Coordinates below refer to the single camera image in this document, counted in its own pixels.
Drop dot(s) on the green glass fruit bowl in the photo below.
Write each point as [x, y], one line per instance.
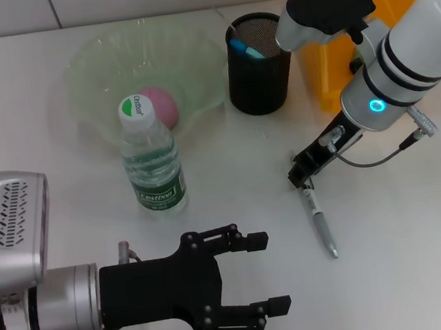
[86, 69]

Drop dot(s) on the pink peach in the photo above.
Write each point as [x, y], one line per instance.
[164, 107]

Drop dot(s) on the yellow plastic bin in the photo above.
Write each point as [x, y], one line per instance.
[326, 77]

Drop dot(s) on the grey ballpoint pen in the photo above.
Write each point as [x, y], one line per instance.
[321, 225]

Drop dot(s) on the light blue scissors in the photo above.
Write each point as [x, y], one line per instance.
[247, 50]

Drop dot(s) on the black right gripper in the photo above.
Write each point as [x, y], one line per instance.
[323, 153]

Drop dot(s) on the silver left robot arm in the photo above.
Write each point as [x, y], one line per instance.
[69, 301]

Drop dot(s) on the clear green-label water bottle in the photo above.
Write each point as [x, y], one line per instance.
[153, 168]

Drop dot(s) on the black mesh pen holder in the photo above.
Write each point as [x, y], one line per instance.
[259, 85]

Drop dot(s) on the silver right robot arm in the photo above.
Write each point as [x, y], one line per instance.
[411, 55]

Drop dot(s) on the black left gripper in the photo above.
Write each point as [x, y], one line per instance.
[159, 291]

